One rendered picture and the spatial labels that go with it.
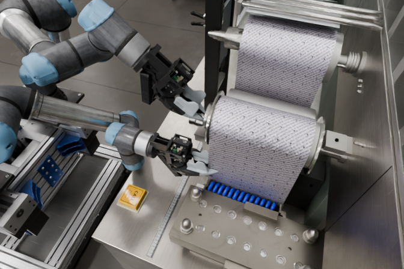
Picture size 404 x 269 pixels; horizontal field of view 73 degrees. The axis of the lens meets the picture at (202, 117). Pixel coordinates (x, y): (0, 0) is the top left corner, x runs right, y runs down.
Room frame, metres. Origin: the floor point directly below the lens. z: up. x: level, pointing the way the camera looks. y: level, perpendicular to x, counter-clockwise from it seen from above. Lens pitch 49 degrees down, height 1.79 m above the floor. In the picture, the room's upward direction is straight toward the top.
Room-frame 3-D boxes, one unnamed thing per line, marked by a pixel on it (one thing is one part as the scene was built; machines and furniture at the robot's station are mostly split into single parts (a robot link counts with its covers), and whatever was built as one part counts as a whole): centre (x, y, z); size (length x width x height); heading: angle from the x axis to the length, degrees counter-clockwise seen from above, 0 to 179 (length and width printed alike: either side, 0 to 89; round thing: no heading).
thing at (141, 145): (0.49, 0.17, 1.11); 0.08 x 0.05 x 0.08; 159
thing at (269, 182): (0.38, -0.13, 1.11); 0.23 x 0.01 x 0.18; 69
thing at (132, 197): (0.41, 0.24, 0.91); 0.07 x 0.07 x 0.02; 69
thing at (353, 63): (0.61, -0.40, 1.33); 0.07 x 0.07 x 0.07; 69
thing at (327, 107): (1.35, -0.74, 1.02); 2.24 x 0.04 x 0.24; 159
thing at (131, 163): (0.53, 0.24, 1.01); 0.11 x 0.08 x 0.11; 15
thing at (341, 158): (0.37, -0.31, 1.25); 0.07 x 0.04 x 0.04; 69
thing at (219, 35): (0.74, -0.05, 1.33); 0.06 x 0.03 x 0.03; 69
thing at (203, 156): (0.44, -0.01, 1.11); 0.09 x 0.03 x 0.06; 70
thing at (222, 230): (0.25, -0.12, 1.00); 0.40 x 0.16 x 0.06; 69
